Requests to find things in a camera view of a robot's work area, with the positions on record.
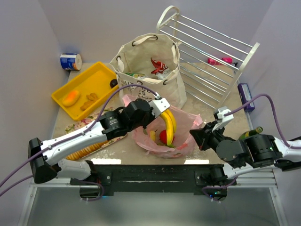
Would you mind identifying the yellow toy lemon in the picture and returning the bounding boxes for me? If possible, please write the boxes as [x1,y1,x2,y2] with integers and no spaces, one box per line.
[150,130,156,142]

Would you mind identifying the pink plastic bag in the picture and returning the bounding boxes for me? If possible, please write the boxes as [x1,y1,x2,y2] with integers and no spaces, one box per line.
[132,106,203,158]

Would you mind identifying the yellow toy banana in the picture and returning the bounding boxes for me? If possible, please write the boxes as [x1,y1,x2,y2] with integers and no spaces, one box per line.
[160,110,176,137]

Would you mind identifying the red toy apple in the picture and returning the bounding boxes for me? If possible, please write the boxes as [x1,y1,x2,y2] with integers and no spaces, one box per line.
[159,130,174,145]

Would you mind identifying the green chips bag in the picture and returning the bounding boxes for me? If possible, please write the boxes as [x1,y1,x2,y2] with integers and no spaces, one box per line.
[126,73,148,80]

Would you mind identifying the red white snack packet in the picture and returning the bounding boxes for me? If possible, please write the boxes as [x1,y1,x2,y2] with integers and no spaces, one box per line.
[150,58,172,80]

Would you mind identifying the beige canvas tote bag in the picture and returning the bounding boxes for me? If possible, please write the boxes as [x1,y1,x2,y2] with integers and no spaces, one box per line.
[110,33,187,108]

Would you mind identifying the yellow plastic tray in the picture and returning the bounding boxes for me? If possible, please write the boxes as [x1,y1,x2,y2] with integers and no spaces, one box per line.
[51,62,119,121]

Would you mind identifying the orange toy mango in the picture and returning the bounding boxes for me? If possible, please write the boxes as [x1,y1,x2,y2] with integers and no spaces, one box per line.
[62,90,80,107]

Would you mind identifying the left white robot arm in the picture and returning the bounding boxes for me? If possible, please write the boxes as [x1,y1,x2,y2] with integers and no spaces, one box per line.
[28,98,170,184]

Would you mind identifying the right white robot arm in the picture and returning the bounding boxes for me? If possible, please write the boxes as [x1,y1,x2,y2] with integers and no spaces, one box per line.
[190,121,301,187]

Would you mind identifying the green glass bottle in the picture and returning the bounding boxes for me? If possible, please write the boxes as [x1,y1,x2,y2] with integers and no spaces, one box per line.
[239,126,263,139]

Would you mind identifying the dark toy plum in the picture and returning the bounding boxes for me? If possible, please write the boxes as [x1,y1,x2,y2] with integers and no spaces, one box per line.
[110,79,118,89]

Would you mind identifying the floral rectangular plate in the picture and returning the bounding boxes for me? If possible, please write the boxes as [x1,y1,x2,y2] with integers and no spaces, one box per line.
[65,111,127,148]

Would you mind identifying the brown toy nuggets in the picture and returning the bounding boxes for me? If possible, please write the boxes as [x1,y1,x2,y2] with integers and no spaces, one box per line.
[80,93,98,111]

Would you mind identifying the row of round crackers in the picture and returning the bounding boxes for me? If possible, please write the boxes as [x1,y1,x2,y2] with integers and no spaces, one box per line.
[66,142,105,161]

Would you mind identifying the purple box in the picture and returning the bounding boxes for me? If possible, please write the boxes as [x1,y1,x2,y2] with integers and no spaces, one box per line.
[238,83,255,113]

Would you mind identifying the pink packet behind rack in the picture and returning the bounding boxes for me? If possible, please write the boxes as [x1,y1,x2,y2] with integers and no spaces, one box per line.
[207,58,222,65]

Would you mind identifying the white metal rack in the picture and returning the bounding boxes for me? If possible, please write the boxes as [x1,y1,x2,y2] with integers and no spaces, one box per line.
[156,6,260,109]

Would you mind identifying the blue white tissue roll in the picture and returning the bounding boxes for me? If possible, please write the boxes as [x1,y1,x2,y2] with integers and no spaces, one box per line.
[60,53,82,71]

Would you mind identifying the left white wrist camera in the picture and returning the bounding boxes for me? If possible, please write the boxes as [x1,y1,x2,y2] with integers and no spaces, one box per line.
[149,92,170,118]

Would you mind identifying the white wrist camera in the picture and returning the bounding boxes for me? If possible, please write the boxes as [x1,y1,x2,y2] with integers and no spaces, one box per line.
[149,92,170,118]
[212,106,234,131]

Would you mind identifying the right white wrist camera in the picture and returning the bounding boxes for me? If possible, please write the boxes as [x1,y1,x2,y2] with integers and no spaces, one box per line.
[212,106,234,131]

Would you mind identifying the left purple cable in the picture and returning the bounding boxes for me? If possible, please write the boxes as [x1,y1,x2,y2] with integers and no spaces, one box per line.
[0,84,160,202]

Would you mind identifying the black base frame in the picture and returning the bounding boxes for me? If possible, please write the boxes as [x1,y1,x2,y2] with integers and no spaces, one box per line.
[70,164,236,201]

